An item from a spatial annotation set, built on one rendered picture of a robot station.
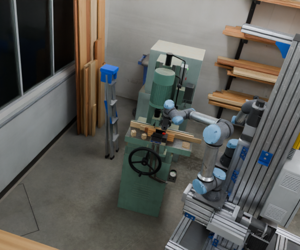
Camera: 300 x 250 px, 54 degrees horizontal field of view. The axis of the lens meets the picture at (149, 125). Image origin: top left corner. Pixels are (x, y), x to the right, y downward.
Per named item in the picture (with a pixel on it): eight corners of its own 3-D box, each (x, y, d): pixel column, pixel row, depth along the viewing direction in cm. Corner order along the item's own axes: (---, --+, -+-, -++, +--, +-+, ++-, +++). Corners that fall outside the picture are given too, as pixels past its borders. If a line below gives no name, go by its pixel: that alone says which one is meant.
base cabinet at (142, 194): (116, 207, 307) (123, 153, 270) (130, 172, 356) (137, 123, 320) (157, 218, 303) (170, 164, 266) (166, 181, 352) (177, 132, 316)
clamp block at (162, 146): (147, 150, 253) (148, 142, 248) (150, 142, 264) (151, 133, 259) (163, 154, 251) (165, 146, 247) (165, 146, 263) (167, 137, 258)
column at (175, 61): (144, 129, 295) (155, 60, 258) (148, 118, 314) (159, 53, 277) (165, 134, 293) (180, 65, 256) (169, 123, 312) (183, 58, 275)
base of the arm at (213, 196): (222, 193, 229) (226, 183, 224) (217, 204, 217) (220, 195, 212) (205, 184, 234) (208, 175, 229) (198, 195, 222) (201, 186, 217)
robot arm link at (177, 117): (189, 117, 218) (181, 106, 223) (178, 120, 212) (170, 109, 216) (184, 123, 224) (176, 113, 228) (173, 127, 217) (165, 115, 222)
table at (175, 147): (121, 147, 256) (121, 141, 253) (129, 129, 282) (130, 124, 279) (189, 163, 251) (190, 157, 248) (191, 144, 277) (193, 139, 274)
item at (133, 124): (130, 126, 276) (130, 121, 274) (130, 125, 278) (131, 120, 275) (192, 141, 271) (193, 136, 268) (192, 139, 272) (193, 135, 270)
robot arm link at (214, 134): (215, 192, 212) (232, 126, 187) (201, 199, 204) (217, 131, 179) (203, 183, 220) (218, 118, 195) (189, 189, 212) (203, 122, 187)
